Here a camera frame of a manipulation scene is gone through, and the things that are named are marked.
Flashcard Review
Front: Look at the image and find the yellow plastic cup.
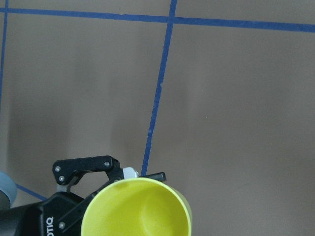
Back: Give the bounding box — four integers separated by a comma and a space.
81, 177, 192, 236

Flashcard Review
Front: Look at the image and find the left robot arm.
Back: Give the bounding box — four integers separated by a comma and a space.
0, 155, 140, 236

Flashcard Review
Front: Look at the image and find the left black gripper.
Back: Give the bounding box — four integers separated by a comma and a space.
15, 155, 137, 236

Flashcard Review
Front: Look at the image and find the brown paper table cover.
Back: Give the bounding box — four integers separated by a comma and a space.
0, 0, 315, 236

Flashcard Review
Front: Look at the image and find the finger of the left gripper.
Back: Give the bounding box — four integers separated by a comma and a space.
145, 172, 166, 181

